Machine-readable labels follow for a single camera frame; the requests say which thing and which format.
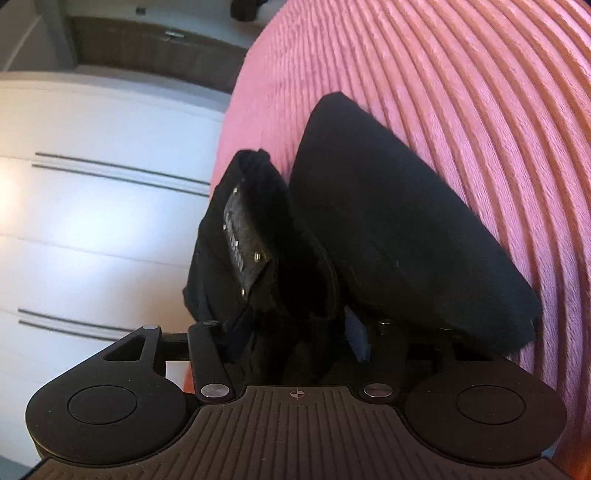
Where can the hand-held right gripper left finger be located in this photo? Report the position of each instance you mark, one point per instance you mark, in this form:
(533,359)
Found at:
(207,355)

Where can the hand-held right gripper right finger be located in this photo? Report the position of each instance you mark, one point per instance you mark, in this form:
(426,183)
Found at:
(358,339)

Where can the black pants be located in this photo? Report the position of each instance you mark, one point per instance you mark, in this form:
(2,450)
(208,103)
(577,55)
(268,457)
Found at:
(378,221)

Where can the white wardrobe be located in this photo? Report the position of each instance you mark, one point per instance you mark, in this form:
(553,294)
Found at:
(92,221)

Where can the pink ribbed blanket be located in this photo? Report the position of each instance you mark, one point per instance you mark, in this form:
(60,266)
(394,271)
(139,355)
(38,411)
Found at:
(461,92)

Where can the grey-brown wooden door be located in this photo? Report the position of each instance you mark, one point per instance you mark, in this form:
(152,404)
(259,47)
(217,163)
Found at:
(138,55)

